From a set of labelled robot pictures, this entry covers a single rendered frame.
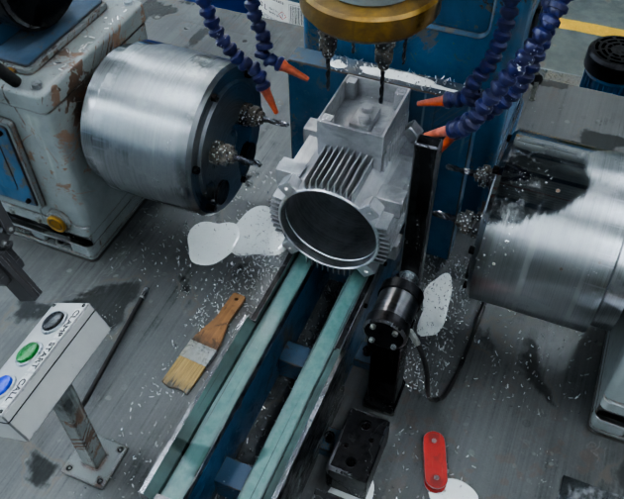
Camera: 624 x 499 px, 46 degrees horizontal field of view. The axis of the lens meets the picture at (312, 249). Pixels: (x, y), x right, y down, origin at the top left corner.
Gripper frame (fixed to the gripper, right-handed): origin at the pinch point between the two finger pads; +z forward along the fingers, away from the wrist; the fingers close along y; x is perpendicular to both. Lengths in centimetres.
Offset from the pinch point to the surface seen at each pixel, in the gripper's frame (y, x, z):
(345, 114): 45, -22, 13
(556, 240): 30, -52, 27
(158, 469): -7.4, -8.9, 27.2
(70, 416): -6.1, 1.8, 19.2
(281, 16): 174, 71, 45
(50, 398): -8.5, -3.4, 11.8
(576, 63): 246, -2, 125
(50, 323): -0.8, -0.5, 7.3
